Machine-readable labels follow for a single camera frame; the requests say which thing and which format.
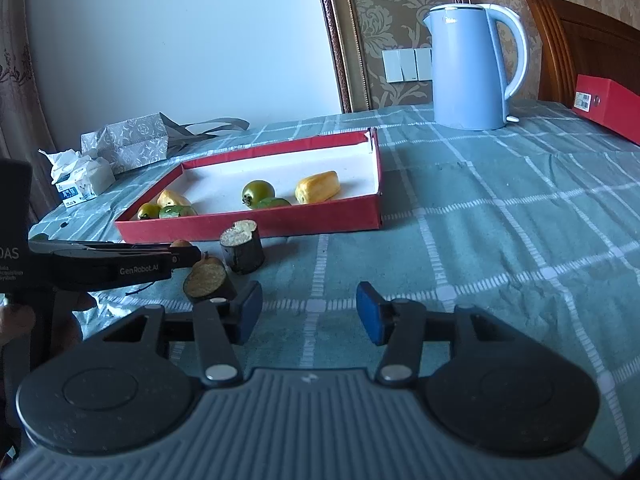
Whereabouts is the ornate wall panel frame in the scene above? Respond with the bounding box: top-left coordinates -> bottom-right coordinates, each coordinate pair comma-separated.
310,0 -> 482,114

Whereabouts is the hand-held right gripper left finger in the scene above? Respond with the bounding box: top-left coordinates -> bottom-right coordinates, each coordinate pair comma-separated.
101,280 -> 265,388

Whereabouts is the white tissue pack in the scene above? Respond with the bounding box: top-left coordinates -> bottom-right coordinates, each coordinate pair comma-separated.
38,148 -> 116,209

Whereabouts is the patterned curtain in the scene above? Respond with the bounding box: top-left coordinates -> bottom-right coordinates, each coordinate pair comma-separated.
0,10 -> 57,223

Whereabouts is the person's left hand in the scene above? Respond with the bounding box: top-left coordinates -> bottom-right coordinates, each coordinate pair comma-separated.
0,305 -> 37,349

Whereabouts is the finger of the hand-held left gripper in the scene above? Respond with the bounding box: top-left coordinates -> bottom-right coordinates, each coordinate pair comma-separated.
30,241 -> 202,269

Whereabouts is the wooden chair back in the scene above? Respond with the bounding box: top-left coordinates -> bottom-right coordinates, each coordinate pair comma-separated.
522,0 -> 640,109

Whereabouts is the grey patterned gift bag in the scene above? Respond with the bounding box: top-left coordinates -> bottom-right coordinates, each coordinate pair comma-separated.
80,112 -> 250,176

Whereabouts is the yellow ridged fruit piece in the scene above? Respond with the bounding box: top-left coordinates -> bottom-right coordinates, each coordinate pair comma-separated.
294,170 -> 342,205

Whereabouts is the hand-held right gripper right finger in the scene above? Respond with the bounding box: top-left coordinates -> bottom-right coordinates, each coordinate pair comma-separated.
355,281 -> 512,387

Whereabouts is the red shallow cardboard box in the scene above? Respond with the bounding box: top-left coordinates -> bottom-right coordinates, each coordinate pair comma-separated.
114,127 -> 384,245

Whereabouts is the white wall switch panel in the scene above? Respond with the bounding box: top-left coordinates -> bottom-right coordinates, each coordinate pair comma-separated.
382,47 -> 434,84

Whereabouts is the red box with label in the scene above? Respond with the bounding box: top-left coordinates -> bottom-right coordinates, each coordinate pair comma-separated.
571,73 -> 640,147

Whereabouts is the light blue electric kettle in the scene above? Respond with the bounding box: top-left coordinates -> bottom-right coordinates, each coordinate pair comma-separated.
422,2 -> 530,131

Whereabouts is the dark eggplant piece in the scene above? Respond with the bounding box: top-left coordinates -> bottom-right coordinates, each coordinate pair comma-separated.
219,219 -> 266,275
182,254 -> 239,304

